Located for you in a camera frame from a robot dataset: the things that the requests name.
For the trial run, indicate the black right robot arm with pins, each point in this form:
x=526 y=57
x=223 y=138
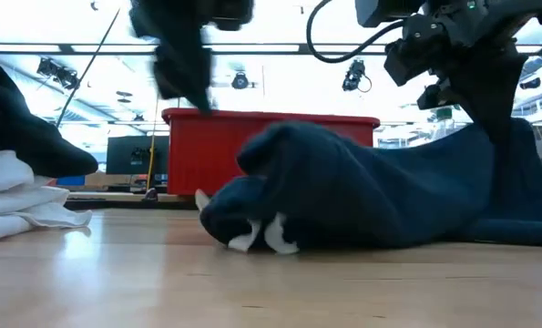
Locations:
x=503 y=18

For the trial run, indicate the black garment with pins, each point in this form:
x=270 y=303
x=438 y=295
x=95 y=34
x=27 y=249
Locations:
x=20 y=136

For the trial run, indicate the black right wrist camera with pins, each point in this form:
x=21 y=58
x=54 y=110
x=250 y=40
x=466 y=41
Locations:
x=414 y=50

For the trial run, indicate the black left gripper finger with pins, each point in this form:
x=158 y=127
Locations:
x=197 y=82
x=168 y=75

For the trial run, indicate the navy garment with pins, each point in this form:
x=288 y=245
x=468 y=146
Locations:
x=389 y=191

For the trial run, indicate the small blue box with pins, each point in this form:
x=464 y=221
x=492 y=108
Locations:
x=70 y=180

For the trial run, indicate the black overhead crossbar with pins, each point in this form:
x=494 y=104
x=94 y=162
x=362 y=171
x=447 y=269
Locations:
x=93 y=48

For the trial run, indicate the black ceiling fixture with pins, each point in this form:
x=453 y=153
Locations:
x=530 y=83

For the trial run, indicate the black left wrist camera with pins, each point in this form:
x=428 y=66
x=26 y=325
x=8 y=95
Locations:
x=232 y=13

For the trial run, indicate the red plastic laundry bin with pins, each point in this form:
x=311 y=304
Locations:
x=207 y=150

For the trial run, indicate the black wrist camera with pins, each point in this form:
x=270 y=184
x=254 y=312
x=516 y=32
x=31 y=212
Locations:
x=232 y=13
x=414 y=50

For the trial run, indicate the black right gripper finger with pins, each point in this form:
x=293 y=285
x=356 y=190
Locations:
x=505 y=127
x=482 y=123

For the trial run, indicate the round black ceiling lamp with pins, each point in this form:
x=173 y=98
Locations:
x=240 y=80

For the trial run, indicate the black overhead camera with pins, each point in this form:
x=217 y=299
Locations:
x=353 y=75

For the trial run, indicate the black monitor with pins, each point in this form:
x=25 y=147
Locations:
x=129 y=155

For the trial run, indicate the black ceiling camera rig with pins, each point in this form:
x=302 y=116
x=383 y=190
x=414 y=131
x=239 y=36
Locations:
x=56 y=73

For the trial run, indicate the white shirt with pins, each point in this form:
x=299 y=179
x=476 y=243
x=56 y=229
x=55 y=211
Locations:
x=15 y=200

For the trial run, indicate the small round grey object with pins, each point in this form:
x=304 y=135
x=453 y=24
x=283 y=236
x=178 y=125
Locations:
x=150 y=195

